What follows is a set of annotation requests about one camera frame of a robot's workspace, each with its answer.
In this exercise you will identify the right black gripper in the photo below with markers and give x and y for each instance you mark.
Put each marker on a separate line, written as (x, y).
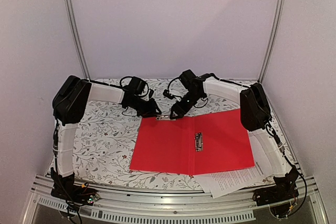
(181, 110)

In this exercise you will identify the aluminium front rail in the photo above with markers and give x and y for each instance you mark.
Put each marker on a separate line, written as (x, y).
(134, 205)

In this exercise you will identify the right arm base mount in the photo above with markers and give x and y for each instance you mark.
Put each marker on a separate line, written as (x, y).
(284, 189)

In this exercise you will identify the aluminium frame post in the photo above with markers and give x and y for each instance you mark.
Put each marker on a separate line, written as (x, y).
(76, 38)
(272, 39)

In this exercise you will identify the spine metal folder clip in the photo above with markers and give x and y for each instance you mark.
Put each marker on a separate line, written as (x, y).
(198, 142)

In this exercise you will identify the printed white paper sheets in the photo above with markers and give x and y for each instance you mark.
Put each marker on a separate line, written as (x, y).
(223, 183)

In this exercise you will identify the right aluminium frame post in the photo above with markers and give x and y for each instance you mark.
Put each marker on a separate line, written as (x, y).
(272, 39)

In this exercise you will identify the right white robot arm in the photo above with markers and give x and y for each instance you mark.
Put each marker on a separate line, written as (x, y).
(255, 115)

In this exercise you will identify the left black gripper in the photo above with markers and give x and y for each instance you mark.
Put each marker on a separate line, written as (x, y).
(151, 111)

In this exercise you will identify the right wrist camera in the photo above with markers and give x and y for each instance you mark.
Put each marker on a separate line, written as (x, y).
(168, 95)

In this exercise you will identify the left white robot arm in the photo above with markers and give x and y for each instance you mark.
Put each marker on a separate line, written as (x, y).
(69, 105)

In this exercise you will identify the red file folder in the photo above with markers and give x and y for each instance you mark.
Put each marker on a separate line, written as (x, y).
(168, 146)

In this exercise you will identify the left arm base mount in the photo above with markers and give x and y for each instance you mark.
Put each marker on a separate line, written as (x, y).
(65, 188)

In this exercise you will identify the left aluminium frame post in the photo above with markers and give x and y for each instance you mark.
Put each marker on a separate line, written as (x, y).
(76, 38)

